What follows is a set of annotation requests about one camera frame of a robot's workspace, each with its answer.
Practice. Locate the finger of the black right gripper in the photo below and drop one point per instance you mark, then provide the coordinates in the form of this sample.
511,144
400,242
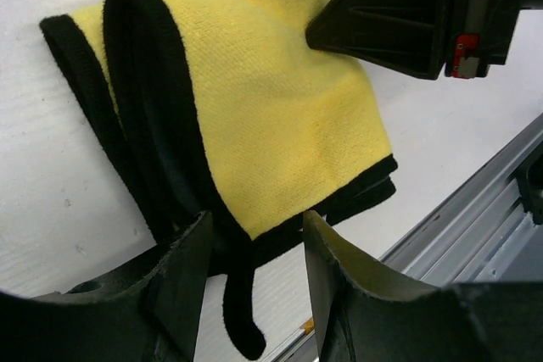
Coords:
407,36

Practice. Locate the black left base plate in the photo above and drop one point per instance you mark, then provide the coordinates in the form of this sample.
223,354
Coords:
530,184

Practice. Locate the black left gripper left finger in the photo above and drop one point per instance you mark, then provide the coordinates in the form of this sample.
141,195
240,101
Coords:
147,309

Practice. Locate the yellow towel black trim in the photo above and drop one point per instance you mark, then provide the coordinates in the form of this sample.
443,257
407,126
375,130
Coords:
221,106

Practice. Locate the aluminium mounting rail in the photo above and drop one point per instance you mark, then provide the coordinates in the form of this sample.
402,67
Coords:
480,233

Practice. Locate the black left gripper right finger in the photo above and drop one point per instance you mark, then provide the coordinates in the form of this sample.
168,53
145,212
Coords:
365,311

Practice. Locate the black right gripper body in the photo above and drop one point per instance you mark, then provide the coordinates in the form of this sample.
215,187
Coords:
480,35

